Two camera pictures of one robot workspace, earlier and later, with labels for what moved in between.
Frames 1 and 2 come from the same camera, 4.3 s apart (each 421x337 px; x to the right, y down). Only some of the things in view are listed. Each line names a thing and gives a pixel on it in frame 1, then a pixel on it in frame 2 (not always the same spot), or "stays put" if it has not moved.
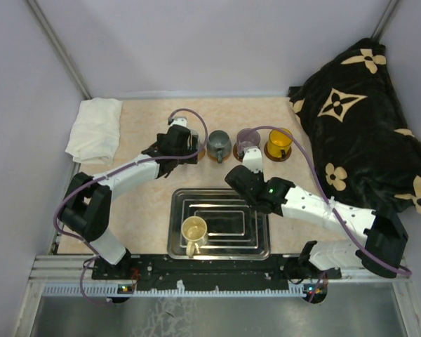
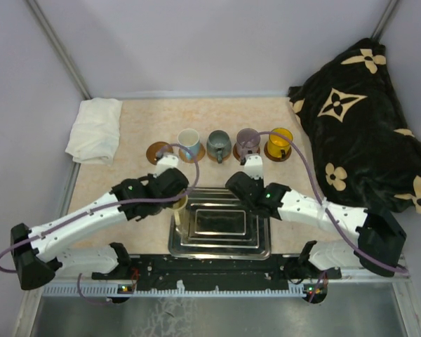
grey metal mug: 219,144 stays put
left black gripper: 191,150 to 154,176
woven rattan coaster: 217,160 stays put
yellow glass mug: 279,143 stays put
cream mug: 195,232 to 178,208
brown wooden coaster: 274,159 stays put
